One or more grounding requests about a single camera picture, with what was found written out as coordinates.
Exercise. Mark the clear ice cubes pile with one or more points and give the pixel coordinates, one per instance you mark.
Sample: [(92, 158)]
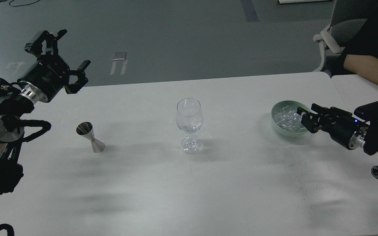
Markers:
[(289, 120)]

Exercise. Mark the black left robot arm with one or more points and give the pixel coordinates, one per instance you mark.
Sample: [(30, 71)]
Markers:
[(15, 101)]

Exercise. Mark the grey office chair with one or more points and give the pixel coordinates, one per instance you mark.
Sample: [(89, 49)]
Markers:
[(348, 17)]

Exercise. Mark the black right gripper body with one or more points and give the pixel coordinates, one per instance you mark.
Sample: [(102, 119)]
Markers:
[(346, 130)]

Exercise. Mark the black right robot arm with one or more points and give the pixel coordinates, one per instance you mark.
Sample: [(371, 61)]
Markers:
[(369, 114)]

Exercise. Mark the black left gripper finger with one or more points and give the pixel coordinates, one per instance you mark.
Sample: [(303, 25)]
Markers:
[(44, 45), (81, 81)]

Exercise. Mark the clear wine glass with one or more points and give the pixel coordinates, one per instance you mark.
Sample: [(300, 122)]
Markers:
[(189, 119)]

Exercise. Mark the steel double jigger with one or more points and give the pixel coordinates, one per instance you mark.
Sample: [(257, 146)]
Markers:
[(86, 130)]

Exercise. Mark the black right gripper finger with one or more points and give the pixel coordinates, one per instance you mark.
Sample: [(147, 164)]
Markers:
[(329, 113), (313, 122)]

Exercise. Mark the green bowl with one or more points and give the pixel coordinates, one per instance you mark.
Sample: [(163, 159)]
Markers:
[(294, 105)]

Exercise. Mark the person forearm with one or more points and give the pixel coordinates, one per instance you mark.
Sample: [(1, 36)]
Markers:
[(364, 66)]

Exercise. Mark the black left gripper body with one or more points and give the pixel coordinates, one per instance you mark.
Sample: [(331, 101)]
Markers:
[(50, 74)]

